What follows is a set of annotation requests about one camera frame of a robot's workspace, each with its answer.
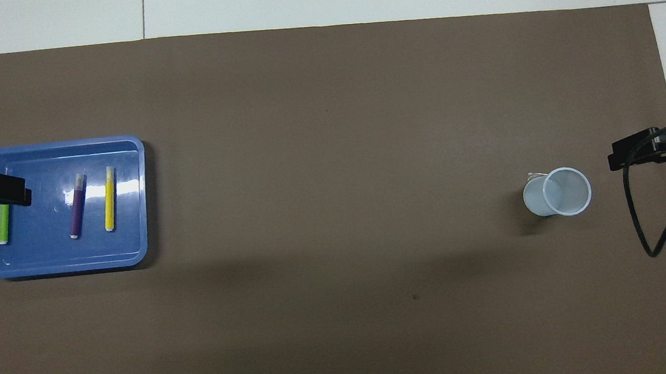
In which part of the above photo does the green marker pen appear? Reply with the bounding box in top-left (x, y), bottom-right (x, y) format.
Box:
top-left (0, 203), bottom-right (13, 246)

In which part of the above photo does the purple marker pen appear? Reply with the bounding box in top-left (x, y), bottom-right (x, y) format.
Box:
top-left (65, 172), bottom-right (93, 240)

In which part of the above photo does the yellow marker pen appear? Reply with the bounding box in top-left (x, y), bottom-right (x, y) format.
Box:
top-left (100, 166), bottom-right (122, 233)

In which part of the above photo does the blue plastic tray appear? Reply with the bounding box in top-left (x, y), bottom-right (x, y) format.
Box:
top-left (0, 133), bottom-right (156, 280)

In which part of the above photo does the translucent plastic cup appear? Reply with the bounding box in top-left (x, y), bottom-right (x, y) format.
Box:
top-left (521, 165), bottom-right (594, 221)

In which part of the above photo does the brown table mat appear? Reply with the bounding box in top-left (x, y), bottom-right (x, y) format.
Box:
top-left (0, 0), bottom-right (666, 374)

